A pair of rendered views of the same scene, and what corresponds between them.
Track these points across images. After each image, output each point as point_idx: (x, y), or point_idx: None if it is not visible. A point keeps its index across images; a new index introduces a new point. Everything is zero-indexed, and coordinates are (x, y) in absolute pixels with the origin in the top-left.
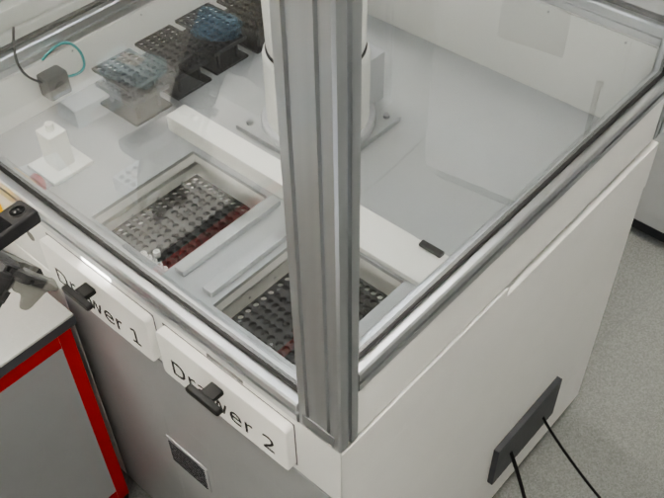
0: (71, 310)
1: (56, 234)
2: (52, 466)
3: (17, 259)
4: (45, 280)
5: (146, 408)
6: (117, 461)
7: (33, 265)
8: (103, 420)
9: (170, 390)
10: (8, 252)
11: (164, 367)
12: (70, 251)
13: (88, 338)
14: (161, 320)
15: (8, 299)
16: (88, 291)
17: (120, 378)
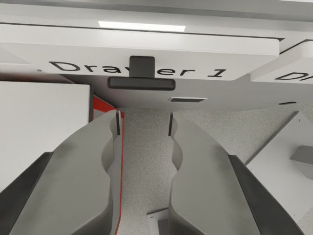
0: (71, 79)
1: (19, 10)
2: (113, 144)
3: (85, 177)
4: (235, 157)
5: (156, 94)
6: (120, 112)
7: (105, 124)
8: (114, 107)
9: (209, 83)
10: (20, 179)
11: (255, 79)
12: (66, 25)
13: (95, 85)
14: (308, 37)
15: (18, 115)
16: (151, 66)
17: (130, 91)
